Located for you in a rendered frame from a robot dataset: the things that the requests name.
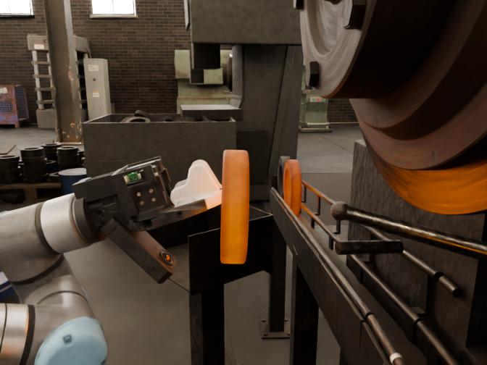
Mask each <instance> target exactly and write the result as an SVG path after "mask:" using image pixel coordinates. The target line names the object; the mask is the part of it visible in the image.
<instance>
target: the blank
mask: <svg viewBox="0 0 487 365"><path fill-rule="evenodd" d="M248 233H249V155H248V152H247V151H245V150H225V151H224V152H223V162H222V203H221V233H220V260H221V263H223V264H244V263H245V261H246V254H247V245H248Z"/></svg>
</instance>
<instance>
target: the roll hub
mask: <svg viewBox="0 0 487 365"><path fill-rule="evenodd" d="M453 1H454V0H365V3H366V7H365V13H364V16H363V20H362V25H360V27H358V28H355V29H353V30H350V29H344V28H343V21H342V14H341V12H342V7H343V3H344V0H304V3H303V7H302V8H301V9H300V25H301V42H302V49H303V55H304V63H305V67H306V69H307V63H308V62H318V64H319V78H318V84H317V86H312V88H313V89H314V91H315V92H316V93H317V95H318V96H320V97H321V98H382V97H384V96H387V95H389V94H390V93H392V92H394V91H395V90H396V89H397V88H398V87H400V86H401V85H402V84H403V83H404V82H405V81H406V80H407V78H408V77H409V76H410V75H411V74H412V73H413V72H414V71H415V69H416V68H417V66H418V65H419V64H420V63H421V61H422V60H423V58H424V57H425V55H426V54H427V52H428V50H429V48H430V47H431V45H432V44H433V42H434V40H435V39H436V36H437V35H438V32H439V30H440V29H441V27H442V25H443V23H444V21H445V19H446V16H447V14H448V13H449V10H450V8H451V6H452V4H453Z"/></svg>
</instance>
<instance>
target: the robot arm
mask: <svg viewBox="0 0 487 365"><path fill-rule="evenodd" d="M124 171H125V172H124ZM170 182H171V180H170V176H169V174H168V171H167V168H164V166H163V163H162V160H161V157H160V156H158V157H155V158H153V159H147V160H145V161H140V162H137V163H135V164H130V165H127V166H124V167H123V168H121V169H118V170H117V171H116V172H110V173H108V174H105V175H100V176H98V177H93V178H90V177H88V178H86V179H82V180H80V181H78V182H77V183H75V184H73V185H71V186H72V190H73V192H74V193H71V194H69V195H66V196H62V197H58V198H54V199H51V200H49V201H44V202H41V203H38V204H33V205H31V206H26V207H23V208H20V209H15V210H12V211H3V212H1V213H0V272H3V273H4V275H5V276H6V278H7V279H8V280H9V281H10V283H11V285H12V287H13V288H14V290H15V292H16V293H17V295H18V296H19V298H20V300H21V301H22V303H23V304H15V303H0V365H105V363H106V361H107V353H108V349H107V342H106V340H105V338H104V332H103V328H102V326H101V324H100V323H99V321H98V320H96V317H95V316H94V314H93V312H92V310H91V307H90V304H89V302H88V298H87V295H86V292H85V291H84V289H83V288H82V287H81V286H80V284H79V282H78V280H77V278H76V276H75V275H74V273H73V271H72V269H71V267H70V265H69V264H68V262H67V260H66V258H65V256H64V254H63V253H67V252H70V251H74V250H78V249H80V248H85V247H88V246H91V245H92V244H93V243H98V242H100V241H103V240H105V239H106V238H107V236H108V237H109V238H110V239H111V240H112V241H113V242H114V243H115V244H116V245H117V246H119V247H120V248H121V249H122V250H123V251H124V252H125V253H126V254H127V255H128V256H129V257H131V258H132V260H134V262H135V263H137V265H139V266H140V267H141V268H142V269H143V270H144V271H145V272H146V273H147V274H148V275H149V276H151V277H152V278H153V279H154V280H155V281H156V282H157V283H158V284H162V283H163V282H165V281H166V280H167V279H168V278H169V277H170V276H171V275H172V274H173V272H174V270H175V268H176V265H177V260H176V259H175V258H173V257H172V255H171V254H170V253H169V252H167V251H166V250H165V249H164V248H163V247H162V246H161V245H160V244H159V243H158V242H157V241H155V239H153V237H152V236H150V234H148V233H147V231H146V230H153V229H156V228H158V227H161V226H164V225H167V224H170V223H173V222H177V221H180V220H183V219H186V218H189V217H192V216H194V215H196V214H199V213H202V212H203V211H206V210H207V209H211V208H213V207H215V206H217V205H219V204H221V203H222V186H221V184H220V183H219V182H218V180H217V178H216V177H215V175H214V173H213V172H212V170H211V169H210V167H209V165H208V163H206V162H205V161H204V160H197V161H194V162H193V164H192V165H191V167H190V169H189V171H188V179H187V180H183V181H180V182H178V183H177V184H176V185H175V187H174V189H173V190H172V191H171V189H170V185H169V183H170Z"/></svg>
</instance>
